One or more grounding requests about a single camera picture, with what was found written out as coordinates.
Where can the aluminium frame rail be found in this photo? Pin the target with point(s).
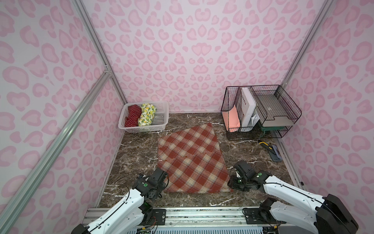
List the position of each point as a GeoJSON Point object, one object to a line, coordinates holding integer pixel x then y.
{"type": "Point", "coordinates": [204, 219]}

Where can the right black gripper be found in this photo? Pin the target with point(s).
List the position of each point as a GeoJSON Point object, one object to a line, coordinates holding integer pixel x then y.
{"type": "Point", "coordinates": [236, 181]}

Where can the white plastic basket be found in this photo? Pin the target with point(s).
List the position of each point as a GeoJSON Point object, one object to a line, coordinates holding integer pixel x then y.
{"type": "Point", "coordinates": [158, 124]}

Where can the red plaid skirt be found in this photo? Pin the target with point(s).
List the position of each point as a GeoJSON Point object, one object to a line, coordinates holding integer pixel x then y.
{"type": "Point", "coordinates": [193, 161]}

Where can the white book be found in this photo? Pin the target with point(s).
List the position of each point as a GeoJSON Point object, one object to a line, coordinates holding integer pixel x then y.
{"type": "Point", "coordinates": [247, 108]}

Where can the pink folder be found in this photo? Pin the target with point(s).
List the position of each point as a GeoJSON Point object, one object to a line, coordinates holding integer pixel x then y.
{"type": "Point", "coordinates": [233, 120]}

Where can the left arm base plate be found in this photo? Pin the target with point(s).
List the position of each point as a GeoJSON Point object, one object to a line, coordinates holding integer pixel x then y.
{"type": "Point", "coordinates": [152, 215]}

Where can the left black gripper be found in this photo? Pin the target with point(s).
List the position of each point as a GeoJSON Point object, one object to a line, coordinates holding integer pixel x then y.
{"type": "Point", "coordinates": [161, 178]}

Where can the grey paper tray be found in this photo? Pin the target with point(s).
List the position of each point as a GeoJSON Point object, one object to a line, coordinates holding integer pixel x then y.
{"type": "Point", "coordinates": [275, 111]}

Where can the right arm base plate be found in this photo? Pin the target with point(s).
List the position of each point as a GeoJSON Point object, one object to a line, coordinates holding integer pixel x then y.
{"type": "Point", "coordinates": [256, 216]}

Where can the lemon print skirt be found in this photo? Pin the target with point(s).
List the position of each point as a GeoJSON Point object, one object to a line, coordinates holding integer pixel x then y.
{"type": "Point", "coordinates": [148, 114]}

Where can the red polka dot skirt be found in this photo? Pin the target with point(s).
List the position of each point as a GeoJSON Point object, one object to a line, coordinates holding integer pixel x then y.
{"type": "Point", "coordinates": [134, 113]}

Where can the black wire desk organizer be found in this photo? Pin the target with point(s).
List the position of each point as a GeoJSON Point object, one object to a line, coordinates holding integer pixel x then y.
{"type": "Point", "coordinates": [232, 97]}

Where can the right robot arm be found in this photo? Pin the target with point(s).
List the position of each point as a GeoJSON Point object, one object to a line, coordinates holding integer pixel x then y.
{"type": "Point", "coordinates": [292, 205]}

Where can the yellow black utility knife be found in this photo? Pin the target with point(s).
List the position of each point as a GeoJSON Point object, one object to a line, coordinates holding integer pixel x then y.
{"type": "Point", "coordinates": [272, 151]}

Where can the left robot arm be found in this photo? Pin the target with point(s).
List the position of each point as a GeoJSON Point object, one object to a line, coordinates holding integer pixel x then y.
{"type": "Point", "coordinates": [132, 210]}

